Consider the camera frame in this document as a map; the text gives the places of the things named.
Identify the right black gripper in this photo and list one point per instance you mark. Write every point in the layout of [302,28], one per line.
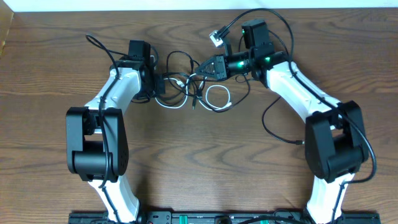
[221,68]

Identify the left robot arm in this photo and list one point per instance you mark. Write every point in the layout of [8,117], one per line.
[97,147]

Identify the cardboard box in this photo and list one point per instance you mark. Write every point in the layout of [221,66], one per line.
[6,17]

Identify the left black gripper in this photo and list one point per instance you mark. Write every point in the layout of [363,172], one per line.
[160,88]

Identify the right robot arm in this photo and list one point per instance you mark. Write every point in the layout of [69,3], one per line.
[335,142]

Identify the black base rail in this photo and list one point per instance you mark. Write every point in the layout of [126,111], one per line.
[280,216]

